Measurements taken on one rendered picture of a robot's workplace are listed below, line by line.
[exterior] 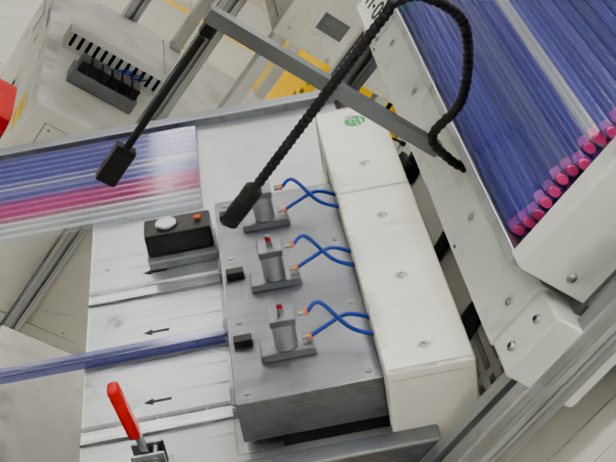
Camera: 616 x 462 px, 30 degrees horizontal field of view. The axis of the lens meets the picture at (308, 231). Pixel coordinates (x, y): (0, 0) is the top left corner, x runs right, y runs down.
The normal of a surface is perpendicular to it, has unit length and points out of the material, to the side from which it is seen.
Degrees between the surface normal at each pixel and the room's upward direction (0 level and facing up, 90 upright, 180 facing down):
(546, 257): 90
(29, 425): 0
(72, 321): 90
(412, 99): 90
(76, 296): 90
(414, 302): 43
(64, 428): 0
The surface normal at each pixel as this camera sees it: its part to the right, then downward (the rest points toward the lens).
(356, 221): -0.14, -0.82
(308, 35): 0.12, 0.55
